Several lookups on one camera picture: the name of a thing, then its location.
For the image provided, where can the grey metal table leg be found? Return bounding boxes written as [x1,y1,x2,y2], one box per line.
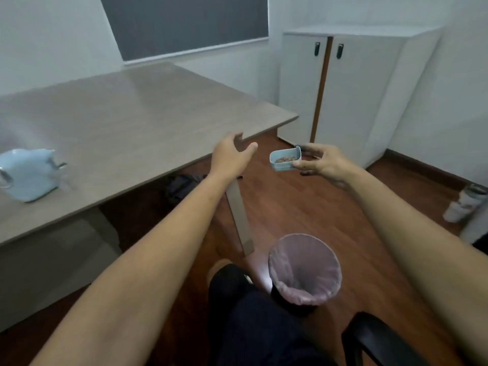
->
[224,177,255,256]

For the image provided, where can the person's right forearm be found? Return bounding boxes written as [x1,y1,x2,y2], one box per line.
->
[345,167,488,366]

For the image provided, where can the black chair armrest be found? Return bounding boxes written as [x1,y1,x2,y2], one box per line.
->
[341,312,433,366]

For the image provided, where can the light blue pencil sharpener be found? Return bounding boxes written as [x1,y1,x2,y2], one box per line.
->
[0,148,68,203]

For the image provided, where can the black bag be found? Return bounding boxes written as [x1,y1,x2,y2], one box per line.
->
[165,173,207,205]

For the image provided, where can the white two-door cabinet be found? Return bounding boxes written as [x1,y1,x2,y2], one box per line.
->
[277,24,443,170]

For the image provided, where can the person's dark trousers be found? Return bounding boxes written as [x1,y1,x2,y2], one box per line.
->
[208,262,338,366]

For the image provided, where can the small light blue shavings tray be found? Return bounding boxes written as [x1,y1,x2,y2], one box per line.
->
[269,146,302,173]

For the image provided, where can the brown skirting board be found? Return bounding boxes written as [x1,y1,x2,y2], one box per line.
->
[383,148,475,192]

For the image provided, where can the pink bin liner bag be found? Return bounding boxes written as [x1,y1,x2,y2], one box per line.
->
[268,233,342,306]

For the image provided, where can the person's left forearm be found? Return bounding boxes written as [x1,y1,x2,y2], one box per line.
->
[30,172,235,366]

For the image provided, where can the person's left hand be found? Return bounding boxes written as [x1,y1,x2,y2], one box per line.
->
[210,132,258,184]

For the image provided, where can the grey desk side panel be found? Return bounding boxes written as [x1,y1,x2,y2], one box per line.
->
[0,207,123,333]

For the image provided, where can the white patterned drinking bottle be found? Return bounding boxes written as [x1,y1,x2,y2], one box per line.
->
[442,183,488,224]

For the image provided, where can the person's right hand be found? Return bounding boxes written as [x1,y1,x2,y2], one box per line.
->
[295,143,361,189]

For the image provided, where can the dark grey window blind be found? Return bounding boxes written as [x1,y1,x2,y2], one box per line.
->
[99,0,269,62]

